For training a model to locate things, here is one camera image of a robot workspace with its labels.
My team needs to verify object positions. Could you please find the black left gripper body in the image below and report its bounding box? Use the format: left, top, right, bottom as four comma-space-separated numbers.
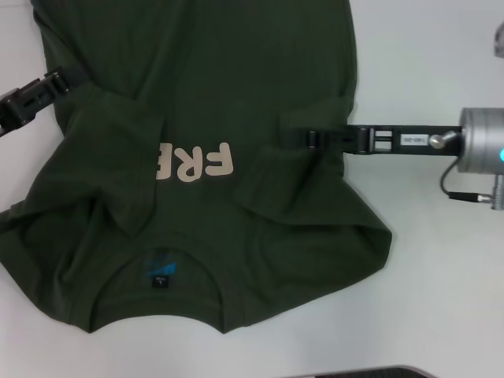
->
0, 87, 32, 138

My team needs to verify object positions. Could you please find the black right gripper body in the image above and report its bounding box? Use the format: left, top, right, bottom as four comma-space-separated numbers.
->
355, 124, 465, 158

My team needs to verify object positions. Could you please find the right gripper cable with plug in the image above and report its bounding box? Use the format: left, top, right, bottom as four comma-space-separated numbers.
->
428, 132, 504, 213

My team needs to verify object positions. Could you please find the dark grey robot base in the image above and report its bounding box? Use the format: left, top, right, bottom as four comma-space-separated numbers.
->
310, 364, 442, 378

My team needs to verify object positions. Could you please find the dark green printed t-shirt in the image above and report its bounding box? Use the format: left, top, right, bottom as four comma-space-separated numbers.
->
0, 0, 394, 335

